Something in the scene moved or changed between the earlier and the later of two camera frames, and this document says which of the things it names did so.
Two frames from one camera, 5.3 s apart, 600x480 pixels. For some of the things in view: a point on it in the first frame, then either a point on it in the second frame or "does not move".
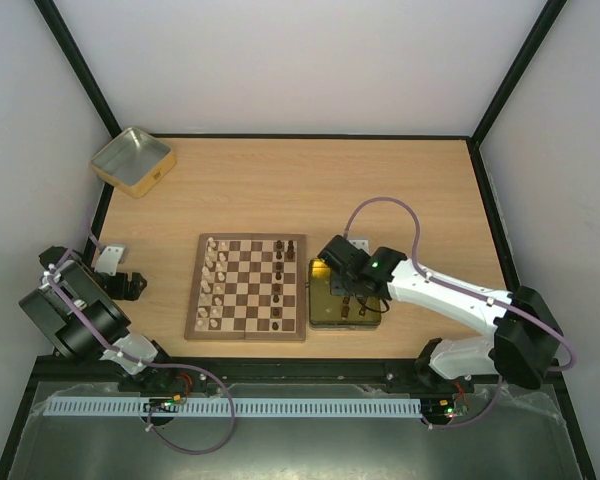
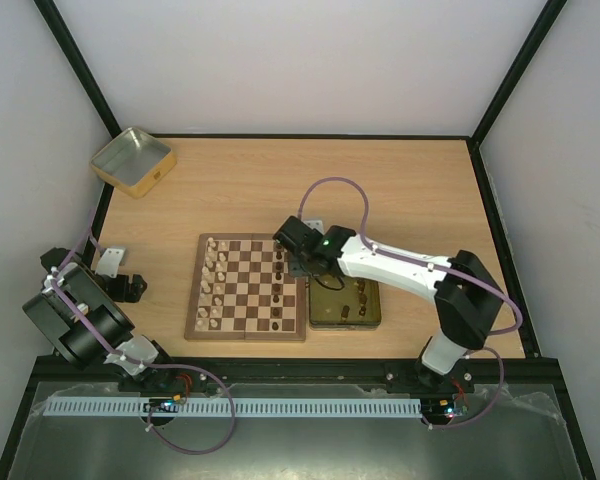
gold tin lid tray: [325, 310] does not move
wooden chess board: [249, 286] does not move
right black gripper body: [350, 287] to [298, 269]
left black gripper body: [120, 293] does not move
